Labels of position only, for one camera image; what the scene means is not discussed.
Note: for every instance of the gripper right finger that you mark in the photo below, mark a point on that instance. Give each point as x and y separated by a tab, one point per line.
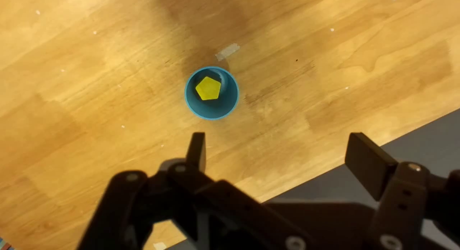
399	192

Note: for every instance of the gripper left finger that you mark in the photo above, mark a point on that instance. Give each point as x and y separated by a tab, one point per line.
201	199

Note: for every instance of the blue cup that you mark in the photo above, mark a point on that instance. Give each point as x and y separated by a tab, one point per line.
211	93

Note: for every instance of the yellow block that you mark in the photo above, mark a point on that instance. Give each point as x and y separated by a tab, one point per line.
208	88

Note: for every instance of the piece of clear tape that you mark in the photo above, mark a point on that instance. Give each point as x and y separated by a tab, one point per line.
227	51

